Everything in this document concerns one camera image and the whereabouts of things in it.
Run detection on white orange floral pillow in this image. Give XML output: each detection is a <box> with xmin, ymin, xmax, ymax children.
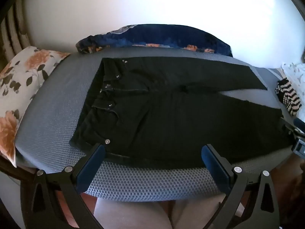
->
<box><xmin>0</xmin><ymin>46</ymin><xmax>71</xmax><ymax>168</ymax></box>

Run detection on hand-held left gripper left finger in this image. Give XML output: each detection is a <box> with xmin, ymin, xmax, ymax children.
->
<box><xmin>20</xmin><ymin>139</ymin><xmax>111</xmax><ymax>229</ymax></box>

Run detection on black white striped cloth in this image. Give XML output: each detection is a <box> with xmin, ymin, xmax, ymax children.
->
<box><xmin>275</xmin><ymin>78</ymin><xmax>303</xmax><ymax>117</ymax></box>

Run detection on white speckled pillow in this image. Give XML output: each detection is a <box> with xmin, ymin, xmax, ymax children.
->
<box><xmin>280</xmin><ymin>62</ymin><xmax>305</xmax><ymax>120</ymax></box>

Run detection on grey honeycomb mesh mat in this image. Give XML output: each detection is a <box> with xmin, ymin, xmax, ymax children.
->
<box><xmin>14</xmin><ymin>46</ymin><xmax>296</xmax><ymax>202</ymax></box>

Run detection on navy floral blanket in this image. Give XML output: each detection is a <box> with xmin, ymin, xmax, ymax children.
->
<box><xmin>76</xmin><ymin>24</ymin><xmax>233</xmax><ymax>58</ymax></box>

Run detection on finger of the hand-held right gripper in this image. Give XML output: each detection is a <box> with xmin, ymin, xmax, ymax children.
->
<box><xmin>280</xmin><ymin>117</ymin><xmax>302</xmax><ymax>136</ymax></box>

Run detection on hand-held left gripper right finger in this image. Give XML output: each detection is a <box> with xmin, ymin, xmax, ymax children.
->
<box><xmin>201</xmin><ymin>144</ymin><xmax>280</xmax><ymax>229</ymax></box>

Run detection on black pants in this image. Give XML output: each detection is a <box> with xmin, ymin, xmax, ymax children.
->
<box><xmin>69</xmin><ymin>57</ymin><xmax>295</xmax><ymax>166</ymax></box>

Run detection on beige curtain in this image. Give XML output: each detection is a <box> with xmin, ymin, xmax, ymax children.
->
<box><xmin>0</xmin><ymin>0</ymin><xmax>30</xmax><ymax>60</ymax></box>

